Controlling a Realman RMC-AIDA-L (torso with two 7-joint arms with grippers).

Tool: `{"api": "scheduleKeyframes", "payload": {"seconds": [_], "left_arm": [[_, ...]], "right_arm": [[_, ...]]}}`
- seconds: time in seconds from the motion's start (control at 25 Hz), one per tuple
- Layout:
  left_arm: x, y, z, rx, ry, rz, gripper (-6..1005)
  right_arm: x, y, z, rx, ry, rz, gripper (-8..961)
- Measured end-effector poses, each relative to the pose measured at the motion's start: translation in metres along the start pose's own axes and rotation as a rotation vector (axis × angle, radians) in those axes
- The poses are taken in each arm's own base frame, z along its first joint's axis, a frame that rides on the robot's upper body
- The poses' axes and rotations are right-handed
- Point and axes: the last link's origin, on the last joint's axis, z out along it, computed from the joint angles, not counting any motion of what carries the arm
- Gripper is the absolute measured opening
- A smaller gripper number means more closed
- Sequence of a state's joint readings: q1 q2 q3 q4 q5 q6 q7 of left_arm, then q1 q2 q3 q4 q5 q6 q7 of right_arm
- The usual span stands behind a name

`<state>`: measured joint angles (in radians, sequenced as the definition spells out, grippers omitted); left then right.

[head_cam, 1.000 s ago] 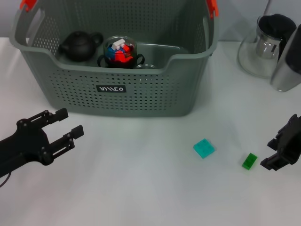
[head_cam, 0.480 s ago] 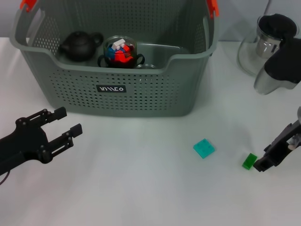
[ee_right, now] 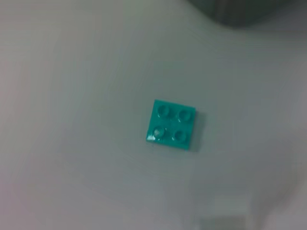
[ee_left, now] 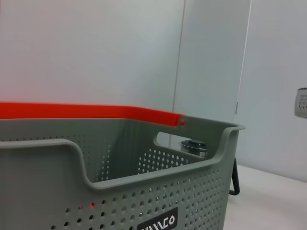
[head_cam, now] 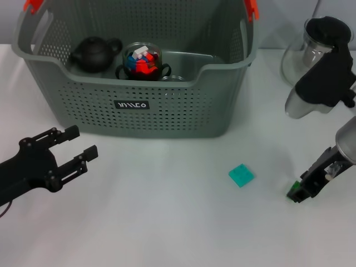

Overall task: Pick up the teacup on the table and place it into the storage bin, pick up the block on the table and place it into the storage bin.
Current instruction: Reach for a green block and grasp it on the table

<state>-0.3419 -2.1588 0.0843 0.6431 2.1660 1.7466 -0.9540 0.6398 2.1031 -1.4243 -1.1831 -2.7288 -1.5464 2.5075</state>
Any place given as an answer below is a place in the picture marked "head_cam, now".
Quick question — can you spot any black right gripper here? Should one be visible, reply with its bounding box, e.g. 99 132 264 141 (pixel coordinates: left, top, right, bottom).
291 147 347 204

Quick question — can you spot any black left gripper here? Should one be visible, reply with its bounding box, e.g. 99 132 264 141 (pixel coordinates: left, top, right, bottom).
0 125 98 206

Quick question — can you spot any green thick brick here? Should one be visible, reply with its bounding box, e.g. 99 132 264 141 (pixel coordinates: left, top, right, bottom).
286 180 301 200

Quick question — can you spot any teal square plate brick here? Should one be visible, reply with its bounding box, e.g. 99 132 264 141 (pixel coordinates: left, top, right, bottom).
228 164 255 189

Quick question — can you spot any blue square brick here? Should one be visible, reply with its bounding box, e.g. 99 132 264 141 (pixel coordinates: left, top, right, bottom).
126 55 140 71

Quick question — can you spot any orange-red sloped brick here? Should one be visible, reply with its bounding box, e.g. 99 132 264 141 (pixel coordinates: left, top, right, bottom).
135 61 150 76

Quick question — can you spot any white brick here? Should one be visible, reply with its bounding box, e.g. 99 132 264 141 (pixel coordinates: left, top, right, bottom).
132 47 150 60

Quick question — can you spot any grey perforated storage bin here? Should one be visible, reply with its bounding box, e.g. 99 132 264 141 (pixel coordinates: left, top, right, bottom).
11 0 261 139

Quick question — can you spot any dark clay teapot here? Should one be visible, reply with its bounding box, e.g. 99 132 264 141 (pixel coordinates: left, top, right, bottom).
68 35 123 73

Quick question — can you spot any thin left gripper cable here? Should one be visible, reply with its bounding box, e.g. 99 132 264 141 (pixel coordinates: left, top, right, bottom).
0 200 12 219

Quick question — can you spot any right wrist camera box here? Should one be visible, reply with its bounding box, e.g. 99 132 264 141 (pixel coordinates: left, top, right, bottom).
285 51 356 120

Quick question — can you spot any orange bin handle clip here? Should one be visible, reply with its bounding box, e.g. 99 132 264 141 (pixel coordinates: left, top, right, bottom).
244 0 260 22
22 0 45 14

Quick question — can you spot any glass carafe black handle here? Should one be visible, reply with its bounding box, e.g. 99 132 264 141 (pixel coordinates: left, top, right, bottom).
280 16 354 90

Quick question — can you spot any thin grey background cable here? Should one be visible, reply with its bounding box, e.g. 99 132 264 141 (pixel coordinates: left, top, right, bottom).
310 0 322 18

